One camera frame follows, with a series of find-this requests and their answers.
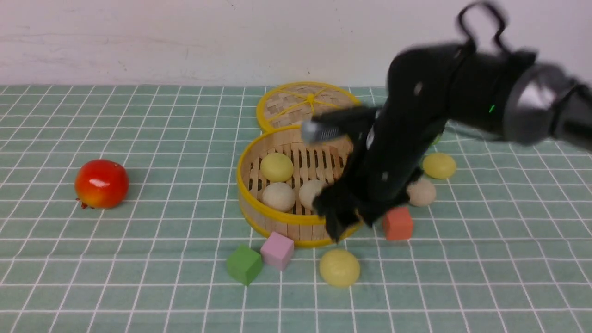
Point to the yellow bun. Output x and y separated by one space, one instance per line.
277 168
439 165
339 268

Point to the yellow bun front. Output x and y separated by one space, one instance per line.
339 268

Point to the red pomegranate toy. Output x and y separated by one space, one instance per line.
101 184

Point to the pink foam cube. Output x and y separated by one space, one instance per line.
277 251

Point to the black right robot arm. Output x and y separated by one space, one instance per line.
510 96

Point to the orange foam cube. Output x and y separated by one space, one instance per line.
397 224

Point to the bamboo steamer lid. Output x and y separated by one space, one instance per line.
292 103

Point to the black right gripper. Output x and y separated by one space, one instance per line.
378 171

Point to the green foam cube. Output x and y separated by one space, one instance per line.
244 265

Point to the white bun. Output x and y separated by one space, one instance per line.
308 192
421 193
279 196

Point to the bamboo steamer tray yellow rim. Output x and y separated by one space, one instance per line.
324 162

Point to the green checkered tablecloth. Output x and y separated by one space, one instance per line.
506 247

